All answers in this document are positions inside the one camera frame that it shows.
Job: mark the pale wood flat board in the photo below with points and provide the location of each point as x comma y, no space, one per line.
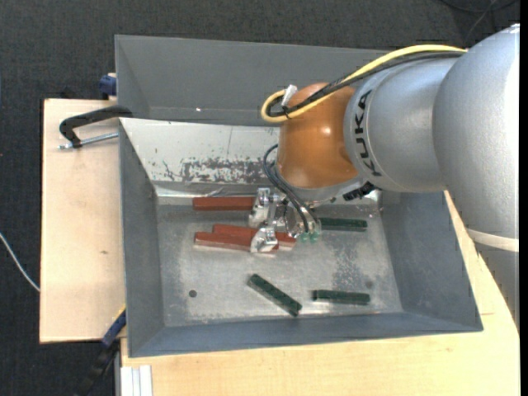
82,229

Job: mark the grey metal bin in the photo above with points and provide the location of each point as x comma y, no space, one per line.
231,279

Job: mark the black cylinder on white bracket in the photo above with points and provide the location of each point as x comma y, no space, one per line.
358,192

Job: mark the red-brown flat block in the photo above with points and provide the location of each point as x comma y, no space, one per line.
235,231
218,241
222,203

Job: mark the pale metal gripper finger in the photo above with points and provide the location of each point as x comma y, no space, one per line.
264,241
262,209

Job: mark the dark green flat block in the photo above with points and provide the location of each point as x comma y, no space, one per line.
342,224
274,294
340,297

